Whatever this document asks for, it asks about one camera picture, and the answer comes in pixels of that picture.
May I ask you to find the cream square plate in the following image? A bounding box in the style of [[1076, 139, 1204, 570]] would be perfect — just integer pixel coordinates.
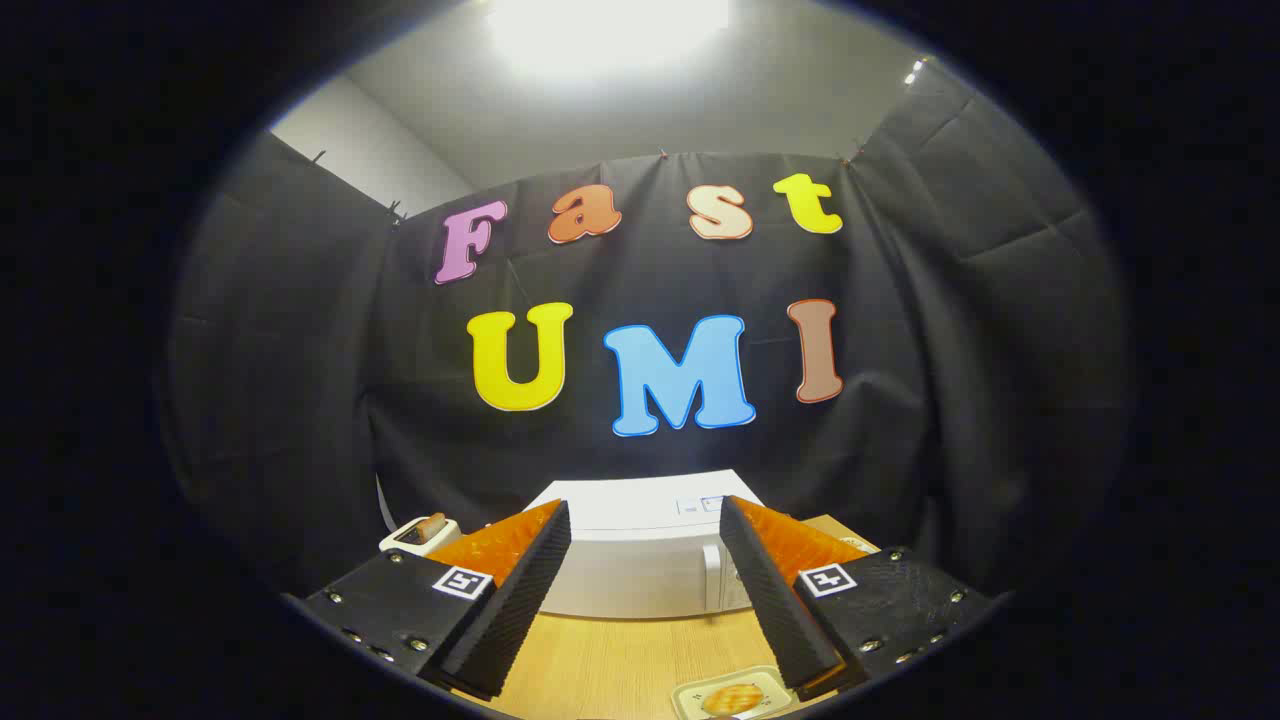
[[672, 668, 801, 720]]

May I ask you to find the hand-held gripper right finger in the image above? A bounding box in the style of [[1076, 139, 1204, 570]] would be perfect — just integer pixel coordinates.
[[718, 495, 1001, 701]]

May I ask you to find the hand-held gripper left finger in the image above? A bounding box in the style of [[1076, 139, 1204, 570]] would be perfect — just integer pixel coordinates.
[[300, 498, 573, 701]]

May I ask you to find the white toaster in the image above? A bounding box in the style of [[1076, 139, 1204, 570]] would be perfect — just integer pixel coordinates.
[[378, 515, 463, 554]]

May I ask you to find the white microwave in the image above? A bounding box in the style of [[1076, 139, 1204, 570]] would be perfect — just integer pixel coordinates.
[[520, 470, 766, 621]]

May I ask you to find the black backdrop cloth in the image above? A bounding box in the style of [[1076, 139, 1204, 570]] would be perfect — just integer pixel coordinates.
[[165, 60, 1131, 601]]

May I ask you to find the golden bread roll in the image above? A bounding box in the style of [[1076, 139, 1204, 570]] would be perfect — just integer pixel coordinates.
[[702, 682, 763, 717]]

